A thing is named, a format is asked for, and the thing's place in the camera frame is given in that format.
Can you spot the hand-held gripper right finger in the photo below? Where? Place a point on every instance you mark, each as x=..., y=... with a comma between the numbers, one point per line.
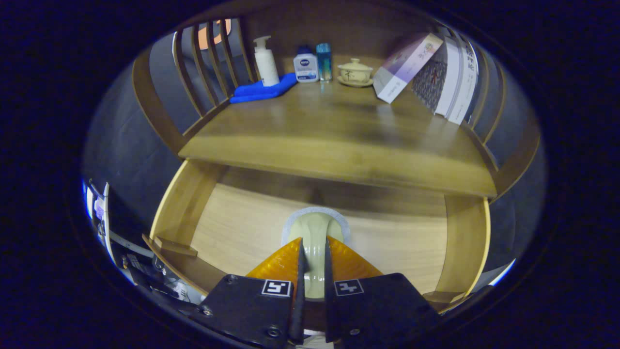
x=378, y=308

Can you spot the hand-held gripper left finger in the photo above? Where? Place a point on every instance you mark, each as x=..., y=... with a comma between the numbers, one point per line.
x=247, y=310

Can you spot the wooden drawer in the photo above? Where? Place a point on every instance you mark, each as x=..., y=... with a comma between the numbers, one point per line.
x=242, y=232

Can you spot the pale green ceramic ornament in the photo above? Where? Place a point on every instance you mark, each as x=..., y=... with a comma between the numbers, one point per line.
x=315, y=232

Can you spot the wooden countertop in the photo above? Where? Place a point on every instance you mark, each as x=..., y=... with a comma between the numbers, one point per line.
x=315, y=131

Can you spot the wooden cabinet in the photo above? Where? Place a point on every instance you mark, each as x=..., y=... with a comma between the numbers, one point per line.
x=155, y=111

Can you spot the black backdrop cloth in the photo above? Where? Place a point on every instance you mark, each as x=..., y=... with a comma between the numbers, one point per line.
x=126, y=145

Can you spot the blue cloth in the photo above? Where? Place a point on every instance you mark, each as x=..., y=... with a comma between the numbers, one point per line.
x=261, y=91

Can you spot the dark patterned book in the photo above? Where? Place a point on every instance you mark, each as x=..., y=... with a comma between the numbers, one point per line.
x=430, y=82

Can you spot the beige lidded tea cup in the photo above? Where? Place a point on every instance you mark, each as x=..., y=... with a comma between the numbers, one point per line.
x=355, y=73

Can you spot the purple and white book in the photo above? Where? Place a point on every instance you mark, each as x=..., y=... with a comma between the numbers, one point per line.
x=404, y=68

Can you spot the white pump bottle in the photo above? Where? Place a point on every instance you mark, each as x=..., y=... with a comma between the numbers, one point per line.
x=266, y=63

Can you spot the white bottle with blue cap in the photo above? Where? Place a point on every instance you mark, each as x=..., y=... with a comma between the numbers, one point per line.
x=305, y=68

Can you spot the small teal bottle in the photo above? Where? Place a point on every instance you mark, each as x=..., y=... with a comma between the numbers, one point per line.
x=324, y=63

